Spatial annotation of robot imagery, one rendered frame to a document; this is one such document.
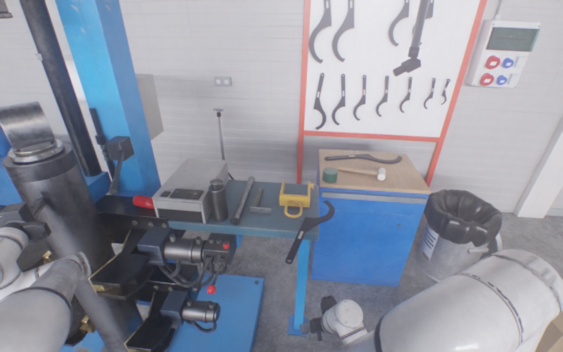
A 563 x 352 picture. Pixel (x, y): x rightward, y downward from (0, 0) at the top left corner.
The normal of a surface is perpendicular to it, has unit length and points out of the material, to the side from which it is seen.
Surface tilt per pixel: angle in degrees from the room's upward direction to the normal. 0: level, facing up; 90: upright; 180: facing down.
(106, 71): 90
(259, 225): 0
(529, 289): 26
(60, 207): 90
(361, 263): 90
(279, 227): 0
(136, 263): 0
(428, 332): 49
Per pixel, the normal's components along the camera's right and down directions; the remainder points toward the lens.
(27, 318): 0.63, -0.77
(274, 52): -0.11, 0.50
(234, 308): 0.01, -0.87
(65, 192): 0.86, 0.26
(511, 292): 0.13, -0.70
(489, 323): 0.07, -0.49
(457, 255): -0.34, 0.51
